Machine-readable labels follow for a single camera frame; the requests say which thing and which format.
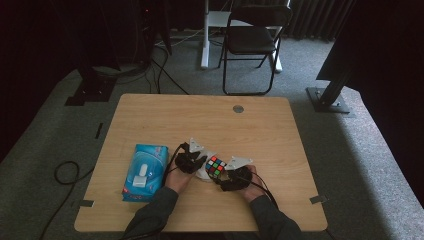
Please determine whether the bundle of black cables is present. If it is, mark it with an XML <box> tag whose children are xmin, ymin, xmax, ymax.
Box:
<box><xmin>116</xmin><ymin>43</ymin><xmax>190</xmax><ymax>96</ymax></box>

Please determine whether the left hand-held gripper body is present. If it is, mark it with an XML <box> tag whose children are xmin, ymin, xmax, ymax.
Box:
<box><xmin>174</xmin><ymin>136</ymin><xmax>209</xmax><ymax>175</ymax></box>

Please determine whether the left hand-held gripper cable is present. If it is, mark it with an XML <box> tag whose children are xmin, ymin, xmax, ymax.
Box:
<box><xmin>162</xmin><ymin>142</ymin><xmax>190</xmax><ymax>186</ymax></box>

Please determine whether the black folding chair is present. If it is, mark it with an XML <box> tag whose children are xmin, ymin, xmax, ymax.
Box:
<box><xmin>218</xmin><ymin>4</ymin><xmax>294</xmax><ymax>97</ymax></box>

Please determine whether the black floor cable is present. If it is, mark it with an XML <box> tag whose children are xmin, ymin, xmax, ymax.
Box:
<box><xmin>37</xmin><ymin>160</ymin><xmax>96</xmax><ymax>240</ymax></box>

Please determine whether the white desk frame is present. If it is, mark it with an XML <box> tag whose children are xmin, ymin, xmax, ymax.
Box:
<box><xmin>200</xmin><ymin>0</ymin><xmax>284</xmax><ymax>74</ymax></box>

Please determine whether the black metal stand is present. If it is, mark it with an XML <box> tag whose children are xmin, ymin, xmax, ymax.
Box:
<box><xmin>305</xmin><ymin>0</ymin><xmax>355</xmax><ymax>115</ymax></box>

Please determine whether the person's left hand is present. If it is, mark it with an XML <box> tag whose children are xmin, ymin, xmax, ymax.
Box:
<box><xmin>165</xmin><ymin>162</ymin><xmax>195</xmax><ymax>195</ymax></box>

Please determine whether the dark curtain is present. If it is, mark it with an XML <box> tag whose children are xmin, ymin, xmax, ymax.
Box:
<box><xmin>286</xmin><ymin>0</ymin><xmax>355</xmax><ymax>42</ymax></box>

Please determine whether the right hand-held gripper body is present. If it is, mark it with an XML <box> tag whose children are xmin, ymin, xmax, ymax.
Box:
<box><xmin>220</xmin><ymin>155</ymin><xmax>254</xmax><ymax>192</ymax></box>

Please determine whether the person's right hand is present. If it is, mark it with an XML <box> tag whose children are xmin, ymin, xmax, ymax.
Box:
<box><xmin>239</xmin><ymin>164</ymin><xmax>268</xmax><ymax>203</ymax></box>

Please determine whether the blue tissue packet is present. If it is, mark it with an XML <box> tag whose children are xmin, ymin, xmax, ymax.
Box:
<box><xmin>121</xmin><ymin>143</ymin><xmax>170</xmax><ymax>203</ymax></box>

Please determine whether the multicoloured puzzle cube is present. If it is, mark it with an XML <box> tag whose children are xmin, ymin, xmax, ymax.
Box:
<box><xmin>204</xmin><ymin>155</ymin><xmax>228</xmax><ymax>180</ymax></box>

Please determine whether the black stand with base plate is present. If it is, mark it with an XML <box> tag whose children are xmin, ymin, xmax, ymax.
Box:
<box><xmin>64</xmin><ymin>0</ymin><xmax>123</xmax><ymax>107</ymax></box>

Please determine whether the hand-held gripper cable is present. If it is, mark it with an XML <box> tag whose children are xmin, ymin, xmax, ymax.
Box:
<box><xmin>243</xmin><ymin>171</ymin><xmax>280</xmax><ymax>210</ymax></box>
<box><xmin>162</xmin><ymin>142</ymin><xmax>190</xmax><ymax>186</ymax></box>

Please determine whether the right hand-held gripper cable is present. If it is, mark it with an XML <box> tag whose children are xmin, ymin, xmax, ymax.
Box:
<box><xmin>243</xmin><ymin>171</ymin><xmax>280</xmax><ymax>210</ymax></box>

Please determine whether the white tissue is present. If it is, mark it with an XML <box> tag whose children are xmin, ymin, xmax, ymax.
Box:
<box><xmin>195</xmin><ymin>149</ymin><xmax>218</xmax><ymax>183</ymax></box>

